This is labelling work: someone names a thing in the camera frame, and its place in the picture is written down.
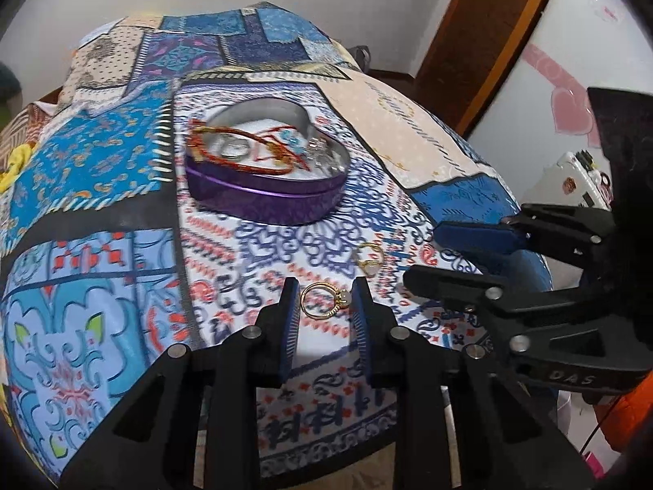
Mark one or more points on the orange striped cloth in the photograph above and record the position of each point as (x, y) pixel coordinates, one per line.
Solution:
(25, 122)

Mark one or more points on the silver charm jewelry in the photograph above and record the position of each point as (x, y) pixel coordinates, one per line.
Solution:
(316, 150)

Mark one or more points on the white box with stickers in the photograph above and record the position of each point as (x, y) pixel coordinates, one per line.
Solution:
(571, 183)

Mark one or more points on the blue patchwork blanket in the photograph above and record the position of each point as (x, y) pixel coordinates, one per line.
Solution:
(102, 163)

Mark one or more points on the small pink sticker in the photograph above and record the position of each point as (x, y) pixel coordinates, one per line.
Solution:
(610, 13)

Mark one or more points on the pink heart wall sticker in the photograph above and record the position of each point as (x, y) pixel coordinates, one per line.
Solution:
(566, 107)

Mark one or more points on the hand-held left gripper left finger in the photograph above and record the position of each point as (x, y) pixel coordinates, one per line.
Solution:
(290, 326)

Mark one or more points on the dark bag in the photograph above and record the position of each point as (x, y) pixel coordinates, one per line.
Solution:
(363, 58)

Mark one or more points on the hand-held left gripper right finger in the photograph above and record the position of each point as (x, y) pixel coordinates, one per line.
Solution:
(363, 326)

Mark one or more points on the purple heart-shaped tin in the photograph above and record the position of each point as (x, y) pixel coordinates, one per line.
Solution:
(255, 199)

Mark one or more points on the yellow cloth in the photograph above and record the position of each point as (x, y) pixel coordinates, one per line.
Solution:
(18, 161)

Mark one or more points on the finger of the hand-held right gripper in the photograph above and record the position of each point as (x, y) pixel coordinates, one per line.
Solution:
(474, 237)
(449, 283)

